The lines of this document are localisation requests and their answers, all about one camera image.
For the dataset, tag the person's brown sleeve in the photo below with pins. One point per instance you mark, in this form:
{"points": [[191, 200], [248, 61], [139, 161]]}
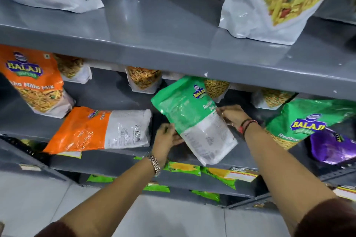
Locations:
{"points": [[328, 220], [54, 230]]}

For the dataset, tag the green and white snack packet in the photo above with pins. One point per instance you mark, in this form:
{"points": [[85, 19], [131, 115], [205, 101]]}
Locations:
{"points": [[192, 117]]}

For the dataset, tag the person's right fingers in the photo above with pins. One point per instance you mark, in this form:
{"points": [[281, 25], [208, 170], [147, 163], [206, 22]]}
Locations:
{"points": [[222, 114]]}

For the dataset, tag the person's right forearm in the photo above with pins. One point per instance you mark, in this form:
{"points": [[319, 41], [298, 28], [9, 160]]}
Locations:
{"points": [[283, 178]]}

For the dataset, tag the person's left thumb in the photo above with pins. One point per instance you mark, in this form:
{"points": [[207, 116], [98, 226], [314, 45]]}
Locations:
{"points": [[178, 141]]}

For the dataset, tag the person's left forearm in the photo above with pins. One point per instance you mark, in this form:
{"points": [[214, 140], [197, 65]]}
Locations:
{"points": [[111, 203]]}

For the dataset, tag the grey metal shelf board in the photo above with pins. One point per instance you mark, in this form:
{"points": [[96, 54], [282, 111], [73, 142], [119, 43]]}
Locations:
{"points": [[111, 93], [167, 36], [183, 183], [16, 159]]}

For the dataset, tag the red and black wrist threads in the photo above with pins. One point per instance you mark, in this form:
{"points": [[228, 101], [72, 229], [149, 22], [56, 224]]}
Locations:
{"points": [[247, 125]]}

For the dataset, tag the green snack packet yellow print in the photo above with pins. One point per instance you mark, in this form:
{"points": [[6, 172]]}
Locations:
{"points": [[303, 120]]}

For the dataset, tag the person's left hand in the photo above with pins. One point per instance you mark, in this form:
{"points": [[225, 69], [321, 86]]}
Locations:
{"points": [[162, 142]]}

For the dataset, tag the green and yellow snack packet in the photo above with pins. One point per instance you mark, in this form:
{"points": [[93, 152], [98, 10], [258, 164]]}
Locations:
{"points": [[206, 195], [182, 168], [156, 188], [218, 176], [100, 179]]}

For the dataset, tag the white-bottomed snack packet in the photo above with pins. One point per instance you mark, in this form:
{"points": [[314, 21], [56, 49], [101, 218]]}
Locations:
{"points": [[217, 89], [271, 98], [72, 68], [143, 80]]}

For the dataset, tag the person's brown right sleeve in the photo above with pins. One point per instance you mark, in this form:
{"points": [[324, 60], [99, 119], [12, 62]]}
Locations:
{"points": [[328, 220]]}

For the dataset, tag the orange snack packet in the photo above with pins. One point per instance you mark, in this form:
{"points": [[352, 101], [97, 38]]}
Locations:
{"points": [[91, 131], [33, 78]]}

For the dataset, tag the person's brown left sleeve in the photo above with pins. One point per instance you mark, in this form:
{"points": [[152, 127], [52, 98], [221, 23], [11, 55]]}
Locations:
{"points": [[54, 230]]}

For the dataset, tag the purple snack packet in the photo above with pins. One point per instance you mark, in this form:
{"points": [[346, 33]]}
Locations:
{"points": [[331, 148]]}

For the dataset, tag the paper shelf price label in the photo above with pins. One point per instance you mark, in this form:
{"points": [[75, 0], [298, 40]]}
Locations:
{"points": [[345, 193], [29, 167], [242, 174]]}

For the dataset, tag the person's right hand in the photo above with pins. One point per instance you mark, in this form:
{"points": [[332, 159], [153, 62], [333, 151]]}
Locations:
{"points": [[235, 114]]}

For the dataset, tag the pale yellow shelf label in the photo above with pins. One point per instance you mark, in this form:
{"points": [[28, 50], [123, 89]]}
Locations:
{"points": [[70, 155]]}

